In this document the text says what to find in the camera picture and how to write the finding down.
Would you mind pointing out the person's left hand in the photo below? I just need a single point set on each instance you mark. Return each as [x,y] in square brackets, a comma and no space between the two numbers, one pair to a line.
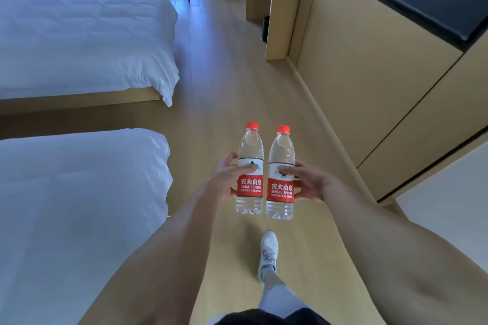
[221,184]

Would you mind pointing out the person's right hand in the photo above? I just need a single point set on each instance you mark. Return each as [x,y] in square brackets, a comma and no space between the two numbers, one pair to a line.
[316,184]

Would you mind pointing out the red-cap Nongfu bottle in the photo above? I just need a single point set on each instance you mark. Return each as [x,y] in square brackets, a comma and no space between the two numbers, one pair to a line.
[280,191]
[249,187]

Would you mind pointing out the person's left forearm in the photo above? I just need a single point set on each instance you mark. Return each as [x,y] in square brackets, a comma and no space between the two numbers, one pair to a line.
[160,260]

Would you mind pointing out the person's right forearm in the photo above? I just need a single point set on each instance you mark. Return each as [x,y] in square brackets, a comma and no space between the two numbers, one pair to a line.
[400,256]

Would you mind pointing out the person's white right shoe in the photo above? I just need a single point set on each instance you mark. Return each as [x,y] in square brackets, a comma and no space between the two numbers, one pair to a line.
[268,250]

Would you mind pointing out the person's right leg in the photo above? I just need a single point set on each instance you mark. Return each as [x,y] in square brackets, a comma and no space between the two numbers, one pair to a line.
[272,281]

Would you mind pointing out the light denim shorts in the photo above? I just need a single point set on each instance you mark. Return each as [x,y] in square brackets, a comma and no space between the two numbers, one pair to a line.
[280,302]

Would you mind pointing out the black t-shirt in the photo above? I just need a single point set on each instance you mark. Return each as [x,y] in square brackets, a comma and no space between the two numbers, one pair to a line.
[267,318]

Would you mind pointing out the white bed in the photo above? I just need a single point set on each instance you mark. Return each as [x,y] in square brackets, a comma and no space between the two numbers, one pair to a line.
[76,39]
[76,214]

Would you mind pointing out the black bin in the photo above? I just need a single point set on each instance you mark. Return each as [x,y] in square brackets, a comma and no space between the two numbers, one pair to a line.
[265,29]

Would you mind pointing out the wooden table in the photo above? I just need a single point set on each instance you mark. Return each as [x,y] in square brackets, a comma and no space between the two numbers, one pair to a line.
[282,12]

